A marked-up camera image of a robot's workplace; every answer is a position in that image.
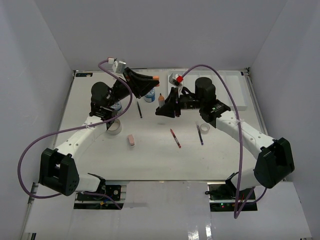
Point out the blue jar with label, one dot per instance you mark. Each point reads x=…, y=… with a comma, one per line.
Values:
x=150, y=96

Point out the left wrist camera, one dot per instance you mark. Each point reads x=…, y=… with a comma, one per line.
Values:
x=119, y=66

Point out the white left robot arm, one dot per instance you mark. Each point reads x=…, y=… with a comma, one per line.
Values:
x=58, y=170

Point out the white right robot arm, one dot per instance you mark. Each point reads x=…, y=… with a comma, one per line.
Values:
x=274, y=159

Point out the orange marker pen body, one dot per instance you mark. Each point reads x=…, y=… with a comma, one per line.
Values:
x=161, y=100

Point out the red gel pen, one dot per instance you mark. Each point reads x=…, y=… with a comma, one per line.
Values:
x=175, y=138

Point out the black gel pen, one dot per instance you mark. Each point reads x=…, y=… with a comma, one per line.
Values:
x=139, y=110

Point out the blue gel pen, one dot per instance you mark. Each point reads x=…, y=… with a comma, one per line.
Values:
x=199, y=133

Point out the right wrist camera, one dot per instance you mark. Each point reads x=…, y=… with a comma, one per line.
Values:
x=176, y=80

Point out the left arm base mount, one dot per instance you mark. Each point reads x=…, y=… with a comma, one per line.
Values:
x=109, y=195

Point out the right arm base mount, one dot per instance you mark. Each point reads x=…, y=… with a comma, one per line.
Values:
x=222, y=197

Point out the large clear tape roll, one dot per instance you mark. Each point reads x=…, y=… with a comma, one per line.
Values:
x=115, y=128

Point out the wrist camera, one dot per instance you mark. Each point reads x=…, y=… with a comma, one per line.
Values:
x=119, y=66
x=176, y=80

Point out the white divided organizer tray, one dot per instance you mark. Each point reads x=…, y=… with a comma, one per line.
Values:
x=234, y=81

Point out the orange marker cap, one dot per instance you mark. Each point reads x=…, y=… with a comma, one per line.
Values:
x=156, y=78

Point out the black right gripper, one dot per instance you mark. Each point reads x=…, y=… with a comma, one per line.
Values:
x=168, y=109

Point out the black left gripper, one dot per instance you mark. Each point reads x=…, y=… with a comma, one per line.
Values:
x=141, y=84

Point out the pink correction tape dispenser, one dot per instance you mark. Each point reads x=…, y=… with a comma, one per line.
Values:
x=131, y=140

